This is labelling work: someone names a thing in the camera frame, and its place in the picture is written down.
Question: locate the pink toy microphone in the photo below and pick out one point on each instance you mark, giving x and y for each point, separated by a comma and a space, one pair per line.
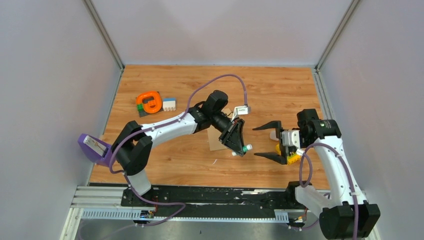
274, 136

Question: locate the tan paper envelope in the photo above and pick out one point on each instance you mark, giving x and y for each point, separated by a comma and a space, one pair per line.
213, 135

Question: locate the purple box with card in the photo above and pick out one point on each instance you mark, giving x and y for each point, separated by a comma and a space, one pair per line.
96, 150

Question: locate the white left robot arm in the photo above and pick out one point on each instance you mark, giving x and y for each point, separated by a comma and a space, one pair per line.
133, 146

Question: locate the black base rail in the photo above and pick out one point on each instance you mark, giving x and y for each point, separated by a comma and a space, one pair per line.
214, 202

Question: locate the white green glue stick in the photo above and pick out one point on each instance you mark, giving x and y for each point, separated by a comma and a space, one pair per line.
243, 150

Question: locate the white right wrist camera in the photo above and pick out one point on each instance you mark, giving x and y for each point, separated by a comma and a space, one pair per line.
291, 138

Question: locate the green building block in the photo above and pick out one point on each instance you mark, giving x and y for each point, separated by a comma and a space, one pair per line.
140, 108

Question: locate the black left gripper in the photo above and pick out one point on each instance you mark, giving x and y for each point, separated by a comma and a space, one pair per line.
232, 136

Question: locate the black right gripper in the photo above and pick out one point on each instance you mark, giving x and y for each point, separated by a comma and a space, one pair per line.
280, 159

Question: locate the orange curved toy track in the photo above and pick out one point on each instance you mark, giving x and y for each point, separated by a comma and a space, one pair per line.
151, 100

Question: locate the white and blue building block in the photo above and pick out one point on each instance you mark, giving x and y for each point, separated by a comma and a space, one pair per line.
169, 104

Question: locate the dark grey building plate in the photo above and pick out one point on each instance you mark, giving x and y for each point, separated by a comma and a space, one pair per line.
142, 113

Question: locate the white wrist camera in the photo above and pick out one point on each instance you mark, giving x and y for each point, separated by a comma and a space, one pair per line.
291, 138
239, 111

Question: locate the yellow building block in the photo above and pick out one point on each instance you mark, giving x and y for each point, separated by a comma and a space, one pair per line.
291, 159

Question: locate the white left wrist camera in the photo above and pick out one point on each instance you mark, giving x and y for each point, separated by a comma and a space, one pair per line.
239, 111

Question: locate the white slotted cable duct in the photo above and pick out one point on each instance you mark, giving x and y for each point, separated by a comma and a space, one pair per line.
142, 215

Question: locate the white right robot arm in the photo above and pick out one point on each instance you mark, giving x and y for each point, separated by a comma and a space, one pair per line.
345, 213

